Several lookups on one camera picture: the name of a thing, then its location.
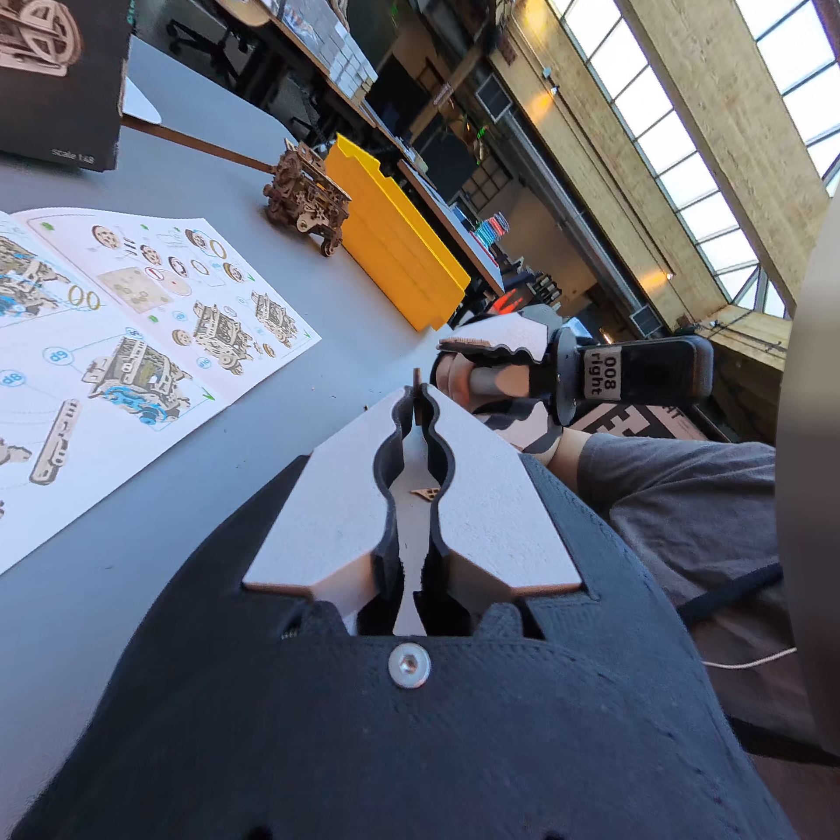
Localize black office chair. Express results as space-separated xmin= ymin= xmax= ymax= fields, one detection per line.
xmin=167 ymin=0 xmax=250 ymax=86

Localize wooden workbench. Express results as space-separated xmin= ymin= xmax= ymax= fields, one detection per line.
xmin=217 ymin=0 xmax=421 ymax=165

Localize skylight windows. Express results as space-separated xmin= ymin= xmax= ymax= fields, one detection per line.
xmin=548 ymin=0 xmax=840 ymax=322

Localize black model kit box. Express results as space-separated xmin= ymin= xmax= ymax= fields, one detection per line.
xmin=0 ymin=0 xmax=132 ymax=173

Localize white cable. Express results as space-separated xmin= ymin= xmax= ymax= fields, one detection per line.
xmin=703 ymin=646 xmax=798 ymax=672

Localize white stand base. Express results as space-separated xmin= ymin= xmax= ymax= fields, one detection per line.
xmin=121 ymin=77 xmax=162 ymax=126

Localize yellow plastic bin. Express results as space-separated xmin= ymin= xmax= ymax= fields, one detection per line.
xmin=325 ymin=133 xmax=472 ymax=332

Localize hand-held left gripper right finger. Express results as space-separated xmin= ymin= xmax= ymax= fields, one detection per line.
xmin=423 ymin=384 xmax=584 ymax=632

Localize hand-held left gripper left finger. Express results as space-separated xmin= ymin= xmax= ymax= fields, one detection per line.
xmin=243 ymin=386 xmax=421 ymax=634

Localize assembled wooden model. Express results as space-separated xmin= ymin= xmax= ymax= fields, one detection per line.
xmin=262 ymin=139 xmax=352 ymax=257

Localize person's right hand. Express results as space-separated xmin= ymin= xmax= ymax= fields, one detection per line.
xmin=431 ymin=354 xmax=476 ymax=413

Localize illustrated instruction booklet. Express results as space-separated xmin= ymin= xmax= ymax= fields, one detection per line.
xmin=0 ymin=206 xmax=322 ymax=575

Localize grey desk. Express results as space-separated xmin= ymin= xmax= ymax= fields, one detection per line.
xmin=0 ymin=36 xmax=460 ymax=828

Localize person's right forearm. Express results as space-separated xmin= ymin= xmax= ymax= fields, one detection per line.
xmin=545 ymin=430 xmax=788 ymax=592

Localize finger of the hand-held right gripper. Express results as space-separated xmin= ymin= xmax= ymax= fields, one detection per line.
xmin=469 ymin=365 xmax=529 ymax=399
xmin=437 ymin=314 xmax=560 ymax=368

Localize stack of small white boxes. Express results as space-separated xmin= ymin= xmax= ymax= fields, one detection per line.
xmin=308 ymin=0 xmax=380 ymax=102

